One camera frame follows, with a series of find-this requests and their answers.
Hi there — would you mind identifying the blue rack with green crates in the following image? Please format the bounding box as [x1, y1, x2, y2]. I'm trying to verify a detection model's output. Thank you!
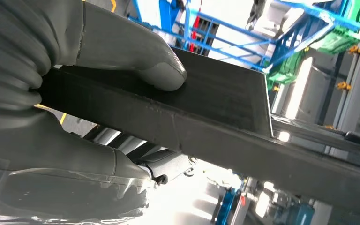
[128, 0, 360, 74]

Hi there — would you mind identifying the grey metal frame column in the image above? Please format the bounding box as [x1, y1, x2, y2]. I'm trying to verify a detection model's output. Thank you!
[332, 0, 360, 134]

